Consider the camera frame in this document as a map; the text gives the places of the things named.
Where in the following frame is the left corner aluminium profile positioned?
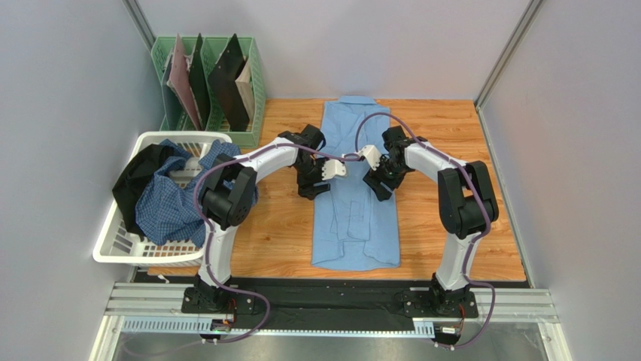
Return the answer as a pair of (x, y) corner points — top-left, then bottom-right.
(122, 0), (156, 52)

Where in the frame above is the corner aluminium profile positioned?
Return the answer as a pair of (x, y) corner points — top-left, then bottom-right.
(122, 0), (156, 52)
(474, 0), (545, 108)

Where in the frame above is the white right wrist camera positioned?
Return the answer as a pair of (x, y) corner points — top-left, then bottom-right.
(357, 144), (382, 171)

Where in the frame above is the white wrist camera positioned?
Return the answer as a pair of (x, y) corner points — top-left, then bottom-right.
(321, 159), (348, 181)
(357, 144), (382, 171)

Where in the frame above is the beige board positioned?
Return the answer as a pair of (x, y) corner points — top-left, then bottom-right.
(235, 58), (255, 121)

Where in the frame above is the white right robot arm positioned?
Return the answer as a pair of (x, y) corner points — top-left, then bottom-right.
(358, 126), (499, 316)

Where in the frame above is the right corner aluminium profile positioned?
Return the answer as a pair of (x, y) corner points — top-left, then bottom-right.
(474, 0), (545, 108)

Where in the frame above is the pink board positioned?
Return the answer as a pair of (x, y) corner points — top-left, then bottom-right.
(168, 34), (202, 131)

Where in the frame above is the white plastic laundry basket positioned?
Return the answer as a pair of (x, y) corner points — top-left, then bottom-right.
(93, 131), (232, 267)

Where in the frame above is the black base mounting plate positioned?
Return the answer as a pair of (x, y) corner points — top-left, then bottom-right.
(181, 278), (479, 331)

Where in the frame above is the black board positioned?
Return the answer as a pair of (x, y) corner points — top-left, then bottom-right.
(208, 34), (250, 132)

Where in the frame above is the light blue long sleeve shirt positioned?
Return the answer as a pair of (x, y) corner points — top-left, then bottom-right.
(311, 96), (400, 272)

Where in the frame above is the blue checkered shirt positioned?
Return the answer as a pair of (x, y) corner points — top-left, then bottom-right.
(135, 139), (241, 248)

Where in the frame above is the green plastic file rack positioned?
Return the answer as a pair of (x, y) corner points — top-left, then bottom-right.
(150, 35), (267, 150)

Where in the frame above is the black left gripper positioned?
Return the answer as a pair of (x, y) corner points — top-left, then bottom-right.
(294, 156), (331, 201)

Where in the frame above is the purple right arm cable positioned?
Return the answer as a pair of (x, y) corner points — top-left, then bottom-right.
(354, 111), (497, 350)

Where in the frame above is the dark green board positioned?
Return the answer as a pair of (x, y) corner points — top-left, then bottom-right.
(189, 34), (211, 130)

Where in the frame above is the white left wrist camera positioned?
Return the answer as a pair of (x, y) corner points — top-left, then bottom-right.
(321, 159), (348, 181)

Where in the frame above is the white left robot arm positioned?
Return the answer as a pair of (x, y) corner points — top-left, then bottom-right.
(181, 125), (330, 314)

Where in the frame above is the black garment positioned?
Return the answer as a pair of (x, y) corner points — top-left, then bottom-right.
(112, 144), (175, 238)

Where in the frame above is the aluminium frame rail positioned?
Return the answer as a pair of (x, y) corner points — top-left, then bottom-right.
(91, 277), (571, 360)

